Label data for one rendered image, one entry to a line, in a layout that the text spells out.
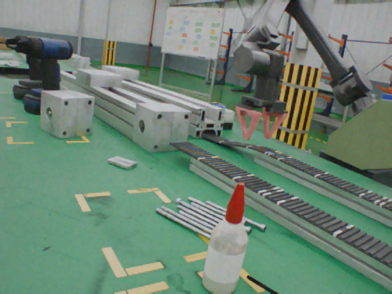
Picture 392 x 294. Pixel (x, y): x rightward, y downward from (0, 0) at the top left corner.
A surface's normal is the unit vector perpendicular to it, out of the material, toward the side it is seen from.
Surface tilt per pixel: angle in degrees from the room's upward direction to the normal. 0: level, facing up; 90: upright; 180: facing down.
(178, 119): 90
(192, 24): 90
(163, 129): 90
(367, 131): 90
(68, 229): 0
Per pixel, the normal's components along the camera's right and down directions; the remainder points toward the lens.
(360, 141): -0.90, -0.01
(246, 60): -0.77, 0.06
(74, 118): 0.78, 0.29
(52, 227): 0.14, -0.95
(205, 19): -0.62, 0.13
